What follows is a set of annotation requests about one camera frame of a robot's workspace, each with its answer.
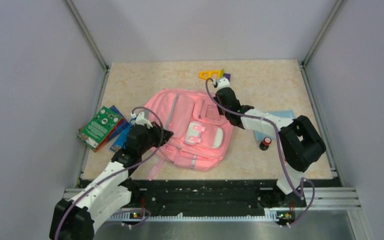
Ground pink student backpack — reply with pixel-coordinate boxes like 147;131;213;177
145;89;233;181

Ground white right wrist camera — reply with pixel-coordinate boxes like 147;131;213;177
211;77;231;91

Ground aluminium frame rail left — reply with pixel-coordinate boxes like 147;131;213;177
52;0;110;186

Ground yellow green purple toy block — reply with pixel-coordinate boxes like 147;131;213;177
198;68;231;81

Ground red black stamp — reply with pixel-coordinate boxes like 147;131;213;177
259;136;272;151

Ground aluminium frame rail right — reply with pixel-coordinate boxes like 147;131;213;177
299;0;347;187

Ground aluminium frame rail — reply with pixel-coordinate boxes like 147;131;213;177
52;0;110;186
299;0;347;187

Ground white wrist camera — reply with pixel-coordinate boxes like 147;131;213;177
130;110;153;129
211;77;231;91

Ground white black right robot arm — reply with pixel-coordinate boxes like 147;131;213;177
213;86;327;206

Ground light blue notebook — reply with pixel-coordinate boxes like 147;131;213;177
253;110;295;142

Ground green book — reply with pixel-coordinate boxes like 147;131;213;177
76;106;121;151

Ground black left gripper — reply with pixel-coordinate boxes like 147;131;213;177
138;121;174;155

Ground blue children book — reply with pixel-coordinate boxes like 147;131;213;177
110;120;133;153

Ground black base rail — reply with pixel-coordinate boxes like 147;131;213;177
77;178;342;218

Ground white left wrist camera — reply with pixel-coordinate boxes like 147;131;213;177
130;110;153;129

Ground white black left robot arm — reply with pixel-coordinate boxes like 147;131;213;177
49;122;174;240

